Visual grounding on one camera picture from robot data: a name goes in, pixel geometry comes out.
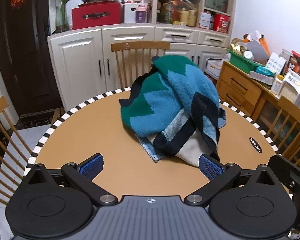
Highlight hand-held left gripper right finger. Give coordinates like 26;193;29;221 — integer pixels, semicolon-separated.
184;154;282;207

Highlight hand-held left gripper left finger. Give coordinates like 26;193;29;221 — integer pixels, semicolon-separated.
24;154;118;206

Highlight light blue denim jeans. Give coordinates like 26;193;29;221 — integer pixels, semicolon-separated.
136;106;227;163

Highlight blue green knitted sweater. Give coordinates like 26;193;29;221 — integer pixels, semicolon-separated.
119;56;227;168

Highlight wooden spindle-back chair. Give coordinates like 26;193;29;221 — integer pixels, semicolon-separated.
111;41;171;90
255;95;300;172
0;96;34;205

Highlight white paper bag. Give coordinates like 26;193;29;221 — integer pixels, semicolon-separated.
280;70;300;103

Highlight white plastic bottle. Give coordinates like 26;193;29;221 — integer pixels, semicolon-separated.
270;74;284;95

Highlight wooden sideboard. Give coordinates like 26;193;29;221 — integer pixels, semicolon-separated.
216;61;300;120

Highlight teal wipes pack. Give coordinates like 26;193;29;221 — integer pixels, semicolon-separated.
255;66;277;77

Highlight white plastic crate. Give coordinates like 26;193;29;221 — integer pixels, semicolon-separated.
205;58;228;79

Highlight white cabinet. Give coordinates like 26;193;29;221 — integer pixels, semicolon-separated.
47;24;232;110

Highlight green plastic bin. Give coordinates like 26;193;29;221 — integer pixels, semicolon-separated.
226;49;265;73

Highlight dark wooden door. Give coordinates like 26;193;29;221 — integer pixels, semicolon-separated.
0;0;64;118

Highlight red storage box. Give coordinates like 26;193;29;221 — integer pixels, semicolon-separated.
72;2;122;30

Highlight red snack box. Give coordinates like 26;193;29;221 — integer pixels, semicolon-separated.
213;14;231;33

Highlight white orange box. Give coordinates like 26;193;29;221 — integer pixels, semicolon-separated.
199;11;214;29

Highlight green plant in glass vase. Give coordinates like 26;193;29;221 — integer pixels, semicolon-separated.
39;0;73;33

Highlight purple bottle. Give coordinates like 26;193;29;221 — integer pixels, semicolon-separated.
135;5;148;23

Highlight white shelf unit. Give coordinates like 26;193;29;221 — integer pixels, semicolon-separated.
144;0;239;34

